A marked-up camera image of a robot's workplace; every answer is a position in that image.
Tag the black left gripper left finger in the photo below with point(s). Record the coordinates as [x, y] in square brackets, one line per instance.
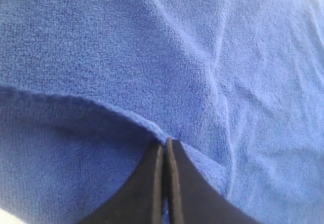
[141, 198]

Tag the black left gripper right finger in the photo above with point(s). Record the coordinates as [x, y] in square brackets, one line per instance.
[190, 198]

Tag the blue terry towel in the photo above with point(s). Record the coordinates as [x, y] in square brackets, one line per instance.
[85, 84]

